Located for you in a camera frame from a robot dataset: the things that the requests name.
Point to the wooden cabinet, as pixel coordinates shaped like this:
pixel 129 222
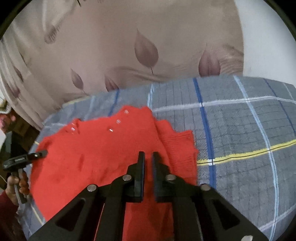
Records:
pixel 18 141

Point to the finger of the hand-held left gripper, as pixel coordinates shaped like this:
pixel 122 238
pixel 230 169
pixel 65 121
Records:
pixel 39 154

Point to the beige leaf print curtain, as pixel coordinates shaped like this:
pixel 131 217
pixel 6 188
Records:
pixel 115 46

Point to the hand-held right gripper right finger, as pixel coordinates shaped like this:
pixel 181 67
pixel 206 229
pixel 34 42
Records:
pixel 157 180

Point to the person's left forearm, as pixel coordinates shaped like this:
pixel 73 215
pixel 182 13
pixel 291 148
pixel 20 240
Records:
pixel 7 217

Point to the red sweater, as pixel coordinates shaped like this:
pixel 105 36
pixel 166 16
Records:
pixel 92 150

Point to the person's left hand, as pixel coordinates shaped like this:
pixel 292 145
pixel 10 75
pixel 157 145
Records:
pixel 11 188

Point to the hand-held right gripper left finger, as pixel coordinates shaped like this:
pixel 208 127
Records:
pixel 140 178

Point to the grey plaid blanket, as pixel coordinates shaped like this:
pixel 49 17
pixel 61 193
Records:
pixel 242 129

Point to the patterned decorative cloth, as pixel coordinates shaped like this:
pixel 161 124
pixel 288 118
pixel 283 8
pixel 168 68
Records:
pixel 5 111

